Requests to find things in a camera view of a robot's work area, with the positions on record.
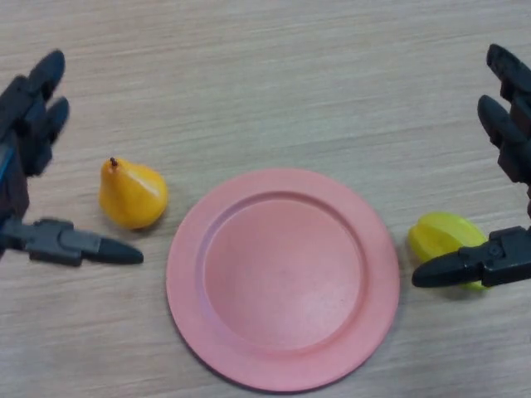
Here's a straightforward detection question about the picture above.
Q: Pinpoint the pink round plate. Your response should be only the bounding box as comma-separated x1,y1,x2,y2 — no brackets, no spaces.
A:
165,167,402,393

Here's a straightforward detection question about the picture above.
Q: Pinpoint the yellow pear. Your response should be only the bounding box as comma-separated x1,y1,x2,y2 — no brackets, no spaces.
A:
98,156,169,231

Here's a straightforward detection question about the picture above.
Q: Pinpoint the yellow-green starfruit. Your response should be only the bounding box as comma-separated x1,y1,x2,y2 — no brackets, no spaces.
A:
407,211,490,291

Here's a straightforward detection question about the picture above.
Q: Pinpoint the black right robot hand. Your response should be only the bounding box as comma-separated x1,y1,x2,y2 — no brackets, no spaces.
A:
411,43,531,289

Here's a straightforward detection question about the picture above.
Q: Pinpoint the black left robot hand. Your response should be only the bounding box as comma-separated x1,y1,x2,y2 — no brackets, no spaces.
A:
0,49,145,269

